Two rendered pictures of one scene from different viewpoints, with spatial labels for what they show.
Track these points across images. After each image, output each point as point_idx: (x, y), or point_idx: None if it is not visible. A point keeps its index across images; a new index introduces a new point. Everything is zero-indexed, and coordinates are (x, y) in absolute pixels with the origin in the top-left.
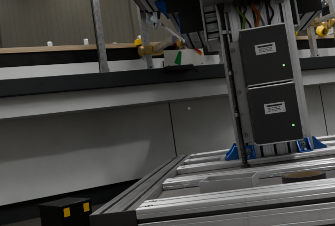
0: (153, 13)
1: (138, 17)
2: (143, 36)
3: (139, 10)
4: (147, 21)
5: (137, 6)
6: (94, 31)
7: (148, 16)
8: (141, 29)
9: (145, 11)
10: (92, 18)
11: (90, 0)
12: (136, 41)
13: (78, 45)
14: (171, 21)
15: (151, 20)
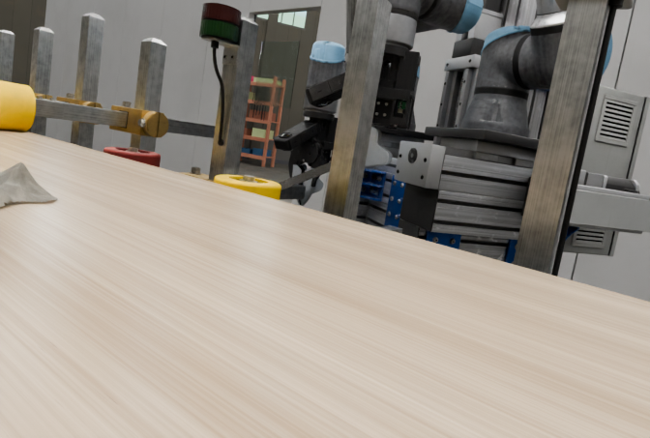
0: (378, 135)
1: (364, 121)
2: (358, 202)
3: (374, 100)
4: (382, 160)
5: (371, 73)
6: (568, 219)
7: (376, 138)
8: (359, 173)
9: (395, 127)
10: (584, 152)
11: (605, 55)
12: (278, 196)
13: (593, 287)
14: (514, 239)
15: (388, 163)
